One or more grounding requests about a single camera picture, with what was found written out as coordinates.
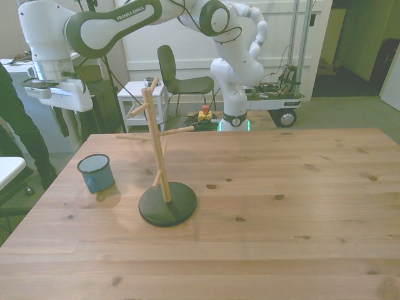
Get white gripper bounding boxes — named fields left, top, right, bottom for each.
left=40, top=77, right=94, bottom=138

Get blue enamel mug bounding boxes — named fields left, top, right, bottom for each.
left=77, top=154, right=115, bottom=194

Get wooden mug tree black base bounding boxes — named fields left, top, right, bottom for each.
left=115, top=76, right=198, bottom=228

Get white desk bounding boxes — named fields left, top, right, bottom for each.
left=0, top=51, right=104, bottom=154

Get black box case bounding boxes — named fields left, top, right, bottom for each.
left=74, top=80, right=126, bottom=142

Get person in dark clothes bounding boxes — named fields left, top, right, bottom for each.
left=0, top=64, right=59, bottom=190

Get white office chair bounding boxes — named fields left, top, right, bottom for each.
left=0, top=156, right=34, bottom=235

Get white small side table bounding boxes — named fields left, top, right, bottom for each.
left=117, top=80, right=169, bottom=128

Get black chair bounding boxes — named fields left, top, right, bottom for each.
left=156, top=44, right=216, bottom=115

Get yellow emergency stop button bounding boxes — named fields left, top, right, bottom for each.
left=197, top=105, right=213, bottom=123

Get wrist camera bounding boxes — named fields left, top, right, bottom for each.
left=21, top=79, right=60, bottom=99

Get tangled coloured wires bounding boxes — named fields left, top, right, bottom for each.
left=8, top=53, right=32, bottom=66

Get green coiled cables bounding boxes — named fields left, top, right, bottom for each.
left=184, top=112, right=219, bottom=132

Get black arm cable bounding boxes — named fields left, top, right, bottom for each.
left=168, top=0, right=243, bottom=44

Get wheeled cart with aluminium frame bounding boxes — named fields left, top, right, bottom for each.
left=242, top=0, right=313, bottom=128

